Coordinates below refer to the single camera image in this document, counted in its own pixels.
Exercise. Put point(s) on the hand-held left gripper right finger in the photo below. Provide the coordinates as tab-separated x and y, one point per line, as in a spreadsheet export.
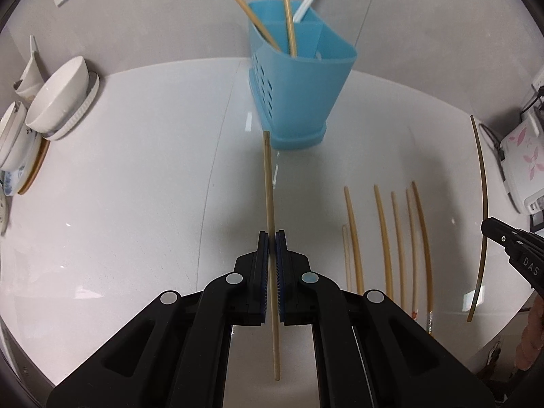
280	263

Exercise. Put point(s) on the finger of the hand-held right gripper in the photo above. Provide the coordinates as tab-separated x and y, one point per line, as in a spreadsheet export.
514	246

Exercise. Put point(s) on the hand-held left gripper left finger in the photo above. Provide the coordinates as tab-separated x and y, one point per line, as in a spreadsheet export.
264	259

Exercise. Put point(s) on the dark brown chopstick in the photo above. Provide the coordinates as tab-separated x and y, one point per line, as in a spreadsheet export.
485	204

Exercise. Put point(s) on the long bamboo chopstick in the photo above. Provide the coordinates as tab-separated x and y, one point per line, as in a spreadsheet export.
238	0
287	4
267	178

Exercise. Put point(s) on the bunch of bamboo chopsticks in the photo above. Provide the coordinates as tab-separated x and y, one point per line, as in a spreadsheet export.
383	238

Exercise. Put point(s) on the blue plastic utensil holder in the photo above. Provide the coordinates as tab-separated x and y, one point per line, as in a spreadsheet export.
297	93

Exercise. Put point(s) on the person's right hand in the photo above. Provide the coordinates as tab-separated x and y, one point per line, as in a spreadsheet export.
531	340

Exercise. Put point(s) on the white appliance with pink flowers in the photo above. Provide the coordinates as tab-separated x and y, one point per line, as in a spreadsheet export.
525	157

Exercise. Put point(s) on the white ribbed plate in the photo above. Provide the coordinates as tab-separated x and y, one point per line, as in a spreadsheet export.
87	102

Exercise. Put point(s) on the large white bowl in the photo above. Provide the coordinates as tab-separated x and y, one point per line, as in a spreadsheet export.
55	93

